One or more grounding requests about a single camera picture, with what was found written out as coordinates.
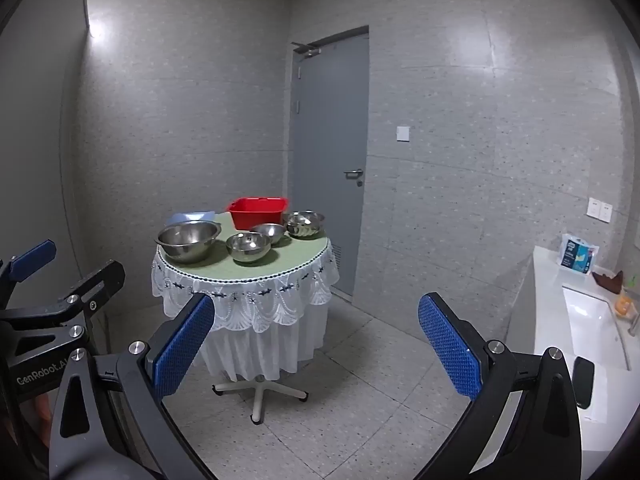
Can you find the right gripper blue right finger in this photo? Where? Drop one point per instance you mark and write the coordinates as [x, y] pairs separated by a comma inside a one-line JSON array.
[[486, 378]]

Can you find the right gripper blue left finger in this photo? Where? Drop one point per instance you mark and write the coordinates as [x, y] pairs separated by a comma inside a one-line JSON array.
[[157, 371]]

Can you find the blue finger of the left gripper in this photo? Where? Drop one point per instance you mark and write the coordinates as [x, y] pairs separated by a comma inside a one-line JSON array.
[[93, 292], [19, 269]]

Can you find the large steel bowl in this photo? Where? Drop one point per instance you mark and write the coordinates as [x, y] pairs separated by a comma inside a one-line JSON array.
[[188, 241]]

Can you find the light blue plate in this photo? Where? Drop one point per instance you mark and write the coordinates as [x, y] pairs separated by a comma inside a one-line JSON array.
[[197, 216]]

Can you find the medium steel bowl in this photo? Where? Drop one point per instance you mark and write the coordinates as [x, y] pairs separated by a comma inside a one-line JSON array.
[[248, 247]]

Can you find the small steel bowl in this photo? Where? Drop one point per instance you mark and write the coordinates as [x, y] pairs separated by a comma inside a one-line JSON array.
[[273, 232]]

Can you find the patterned steel bowl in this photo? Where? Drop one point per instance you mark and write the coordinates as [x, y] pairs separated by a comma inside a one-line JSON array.
[[303, 224]]

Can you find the white sink counter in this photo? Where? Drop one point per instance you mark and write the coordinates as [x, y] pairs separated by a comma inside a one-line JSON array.
[[561, 308]]

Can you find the black phone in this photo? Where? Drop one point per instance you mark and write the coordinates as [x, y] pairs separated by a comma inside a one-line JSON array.
[[583, 381]]

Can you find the blue white package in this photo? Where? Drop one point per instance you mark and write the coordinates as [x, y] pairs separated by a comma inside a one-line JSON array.
[[576, 254]]

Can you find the orange object by sink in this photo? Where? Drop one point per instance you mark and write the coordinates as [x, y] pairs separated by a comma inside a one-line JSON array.
[[624, 306]]

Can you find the brown cloth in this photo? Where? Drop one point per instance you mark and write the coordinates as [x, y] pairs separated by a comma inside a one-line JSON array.
[[612, 284]]

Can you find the red plastic basin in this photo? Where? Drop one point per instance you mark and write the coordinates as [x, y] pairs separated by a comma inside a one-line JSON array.
[[247, 212]]

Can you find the grey door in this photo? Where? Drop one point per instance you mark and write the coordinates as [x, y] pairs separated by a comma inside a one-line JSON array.
[[328, 136]]

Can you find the door closer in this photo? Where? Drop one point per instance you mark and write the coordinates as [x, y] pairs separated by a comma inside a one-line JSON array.
[[306, 50]]

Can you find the white double wall socket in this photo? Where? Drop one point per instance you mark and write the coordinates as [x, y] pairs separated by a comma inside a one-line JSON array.
[[599, 210]]

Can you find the door handle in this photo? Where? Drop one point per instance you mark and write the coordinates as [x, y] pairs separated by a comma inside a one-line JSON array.
[[353, 174]]

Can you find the white wall switch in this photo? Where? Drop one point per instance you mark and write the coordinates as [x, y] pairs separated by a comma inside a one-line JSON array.
[[403, 134]]

